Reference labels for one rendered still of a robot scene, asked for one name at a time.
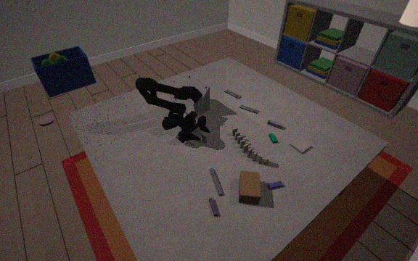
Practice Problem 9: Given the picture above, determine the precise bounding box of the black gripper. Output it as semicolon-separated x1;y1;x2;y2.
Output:
179;116;210;143

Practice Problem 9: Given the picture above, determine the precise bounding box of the green rectangular block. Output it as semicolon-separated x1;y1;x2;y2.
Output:
269;133;277;144

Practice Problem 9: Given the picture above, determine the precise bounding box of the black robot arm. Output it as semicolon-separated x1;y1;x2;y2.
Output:
136;78;202;130

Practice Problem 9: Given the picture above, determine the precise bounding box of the brown rectangular block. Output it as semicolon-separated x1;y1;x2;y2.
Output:
239;171;261;204

